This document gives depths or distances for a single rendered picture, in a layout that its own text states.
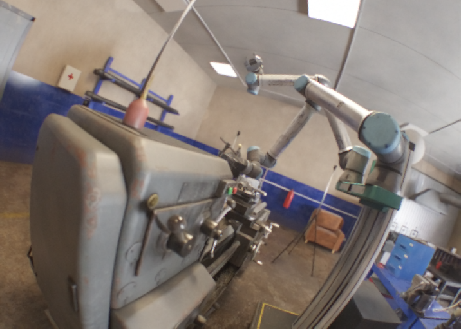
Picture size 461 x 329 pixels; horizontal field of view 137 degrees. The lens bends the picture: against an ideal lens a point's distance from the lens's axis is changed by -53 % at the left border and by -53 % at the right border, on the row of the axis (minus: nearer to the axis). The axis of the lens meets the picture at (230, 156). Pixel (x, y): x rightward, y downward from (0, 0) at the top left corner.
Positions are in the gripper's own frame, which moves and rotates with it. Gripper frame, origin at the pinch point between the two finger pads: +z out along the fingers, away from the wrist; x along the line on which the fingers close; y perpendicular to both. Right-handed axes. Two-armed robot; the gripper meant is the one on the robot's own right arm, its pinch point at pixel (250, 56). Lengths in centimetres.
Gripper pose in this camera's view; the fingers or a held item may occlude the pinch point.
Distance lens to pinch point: 145.7
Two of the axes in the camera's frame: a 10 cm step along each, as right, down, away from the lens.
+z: -3.3, -1.2, -9.4
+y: 2.9, 9.3, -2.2
